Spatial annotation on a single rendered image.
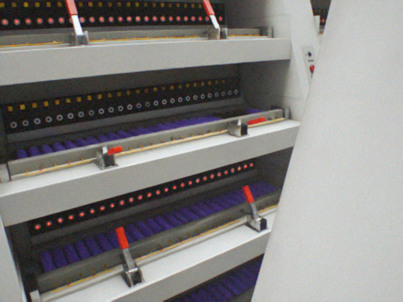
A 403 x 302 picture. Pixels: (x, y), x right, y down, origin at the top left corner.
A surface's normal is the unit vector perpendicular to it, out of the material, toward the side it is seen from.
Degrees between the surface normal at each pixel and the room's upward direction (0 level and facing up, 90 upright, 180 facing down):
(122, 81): 90
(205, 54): 108
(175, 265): 18
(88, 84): 90
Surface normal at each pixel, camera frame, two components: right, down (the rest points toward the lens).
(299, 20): 0.51, -0.07
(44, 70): 0.55, 0.23
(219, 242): -0.04, -0.95
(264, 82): -0.83, 0.20
